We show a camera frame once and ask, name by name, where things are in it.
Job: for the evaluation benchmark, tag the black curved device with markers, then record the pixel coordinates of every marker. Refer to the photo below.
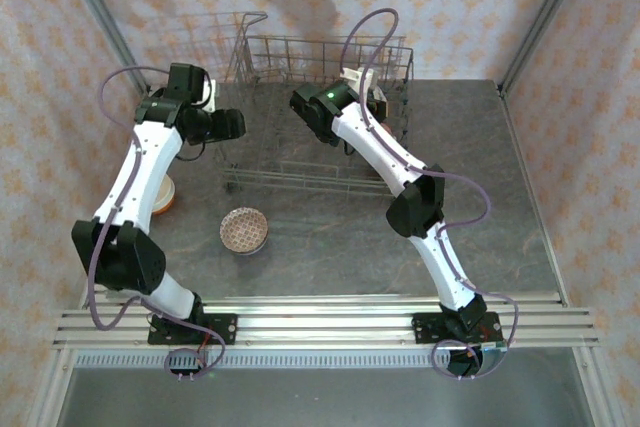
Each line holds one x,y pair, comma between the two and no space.
470,364

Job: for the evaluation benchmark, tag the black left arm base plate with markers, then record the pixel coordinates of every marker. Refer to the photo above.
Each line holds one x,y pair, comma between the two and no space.
225,329

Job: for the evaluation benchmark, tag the white bowl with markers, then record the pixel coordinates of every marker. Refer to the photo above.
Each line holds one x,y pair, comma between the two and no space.
168,192

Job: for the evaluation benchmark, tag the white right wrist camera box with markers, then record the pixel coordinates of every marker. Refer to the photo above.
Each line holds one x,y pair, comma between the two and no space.
357,78

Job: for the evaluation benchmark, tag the aluminium mounting rail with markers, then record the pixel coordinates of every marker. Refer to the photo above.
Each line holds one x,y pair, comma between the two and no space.
320,322

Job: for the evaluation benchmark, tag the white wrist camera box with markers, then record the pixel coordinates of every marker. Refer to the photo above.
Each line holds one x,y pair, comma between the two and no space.
357,78
211,97

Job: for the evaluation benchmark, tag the aluminium frame post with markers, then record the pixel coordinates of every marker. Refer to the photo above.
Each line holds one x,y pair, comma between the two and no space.
102,17
544,17

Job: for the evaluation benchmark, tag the aluminium frame leg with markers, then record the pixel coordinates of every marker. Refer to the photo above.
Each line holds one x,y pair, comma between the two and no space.
600,387
50,387

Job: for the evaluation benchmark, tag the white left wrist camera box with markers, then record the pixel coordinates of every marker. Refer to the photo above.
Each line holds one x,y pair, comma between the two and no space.
211,97

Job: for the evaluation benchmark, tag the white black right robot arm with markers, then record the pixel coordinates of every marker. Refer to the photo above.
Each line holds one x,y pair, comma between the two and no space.
380,147

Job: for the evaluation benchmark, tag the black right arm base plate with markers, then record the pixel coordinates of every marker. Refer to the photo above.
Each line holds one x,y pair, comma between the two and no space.
425,329

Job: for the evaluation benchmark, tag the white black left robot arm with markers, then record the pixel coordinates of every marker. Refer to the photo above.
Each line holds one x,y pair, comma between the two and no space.
135,182

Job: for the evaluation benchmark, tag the aluminium table edge rail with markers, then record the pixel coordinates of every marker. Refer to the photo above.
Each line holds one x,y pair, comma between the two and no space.
535,197

